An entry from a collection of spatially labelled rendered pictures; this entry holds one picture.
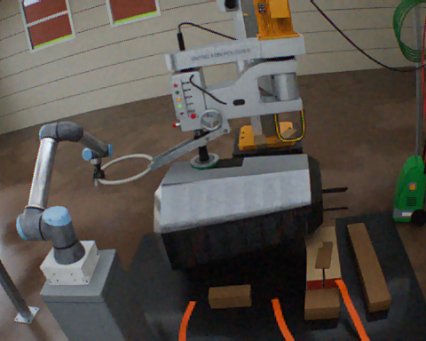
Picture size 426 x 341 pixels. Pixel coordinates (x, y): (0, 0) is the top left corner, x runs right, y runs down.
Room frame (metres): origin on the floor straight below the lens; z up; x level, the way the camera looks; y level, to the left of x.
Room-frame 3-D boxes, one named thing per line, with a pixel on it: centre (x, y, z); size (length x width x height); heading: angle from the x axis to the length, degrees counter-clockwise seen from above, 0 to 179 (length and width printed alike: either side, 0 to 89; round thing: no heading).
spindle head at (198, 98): (2.67, -0.03, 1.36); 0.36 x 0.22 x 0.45; 81
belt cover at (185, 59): (2.63, -0.30, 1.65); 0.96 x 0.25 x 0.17; 81
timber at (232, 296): (2.03, 0.05, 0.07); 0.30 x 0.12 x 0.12; 80
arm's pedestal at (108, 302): (1.61, 0.85, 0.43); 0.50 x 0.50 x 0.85; 83
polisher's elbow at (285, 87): (2.58, -0.61, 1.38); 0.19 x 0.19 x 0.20
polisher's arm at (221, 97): (2.61, -0.34, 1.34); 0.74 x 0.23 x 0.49; 81
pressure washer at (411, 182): (2.53, -1.72, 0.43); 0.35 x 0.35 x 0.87; 63
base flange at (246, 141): (3.23, -0.53, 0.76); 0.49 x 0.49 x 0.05; 78
